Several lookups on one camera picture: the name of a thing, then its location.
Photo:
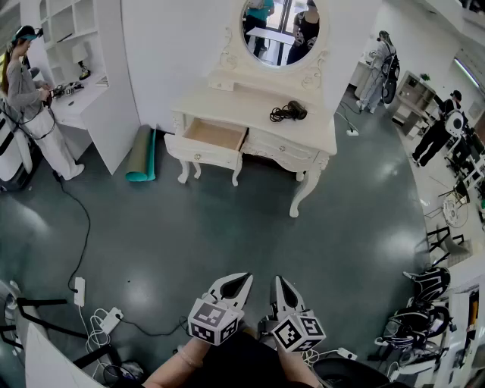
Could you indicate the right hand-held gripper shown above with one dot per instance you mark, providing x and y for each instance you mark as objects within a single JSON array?
[{"x": 299, "y": 333}]

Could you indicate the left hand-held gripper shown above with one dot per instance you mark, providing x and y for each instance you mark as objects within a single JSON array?
[{"x": 212, "y": 314}]

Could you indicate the white wooden large drawer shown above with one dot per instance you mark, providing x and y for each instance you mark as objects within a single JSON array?
[{"x": 212, "y": 134}]

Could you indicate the black hair dryer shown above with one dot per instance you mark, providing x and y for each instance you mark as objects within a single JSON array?
[{"x": 296, "y": 110}]

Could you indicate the person's left forearm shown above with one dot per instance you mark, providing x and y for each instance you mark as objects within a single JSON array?
[{"x": 170, "y": 369}]

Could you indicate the person's right forearm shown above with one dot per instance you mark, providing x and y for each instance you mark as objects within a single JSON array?
[{"x": 295, "y": 369}]

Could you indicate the white vanity dressing table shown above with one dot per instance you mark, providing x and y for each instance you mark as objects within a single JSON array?
[{"x": 216, "y": 108}]

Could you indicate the person's black clothing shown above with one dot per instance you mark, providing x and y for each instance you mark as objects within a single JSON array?
[{"x": 242, "y": 363}]

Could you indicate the black round bin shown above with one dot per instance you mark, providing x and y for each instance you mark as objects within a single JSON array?
[{"x": 341, "y": 373}]

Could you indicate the wide white power strip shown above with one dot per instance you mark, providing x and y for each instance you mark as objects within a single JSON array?
[{"x": 111, "y": 320}]

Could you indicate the black white backpack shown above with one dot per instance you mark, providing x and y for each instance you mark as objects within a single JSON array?
[
  {"x": 417, "y": 327},
  {"x": 432, "y": 282}
]

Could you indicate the long white power strip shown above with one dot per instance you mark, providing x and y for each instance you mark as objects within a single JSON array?
[{"x": 79, "y": 291}]

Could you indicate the rolled olive teal mat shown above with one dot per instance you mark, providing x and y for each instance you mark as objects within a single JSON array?
[{"x": 138, "y": 159}]

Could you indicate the white desk shelf unit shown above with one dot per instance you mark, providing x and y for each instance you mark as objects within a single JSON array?
[{"x": 113, "y": 113}]

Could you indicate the small wooden shelf unit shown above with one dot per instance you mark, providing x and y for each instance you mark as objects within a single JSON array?
[{"x": 413, "y": 100}]

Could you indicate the idle gripper device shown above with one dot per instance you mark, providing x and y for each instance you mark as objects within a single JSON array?
[{"x": 68, "y": 90}]

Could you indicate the white shade table lamp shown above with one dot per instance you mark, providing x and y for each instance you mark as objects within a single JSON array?
[{"x": 79, "y": 53}]

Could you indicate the black metal frame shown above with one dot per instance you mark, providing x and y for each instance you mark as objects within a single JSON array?
[{"x": 41, "y": 302}]

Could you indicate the oval mirror white frame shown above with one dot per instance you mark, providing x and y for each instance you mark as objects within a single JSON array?
[{"x": 280, "y": 34}]

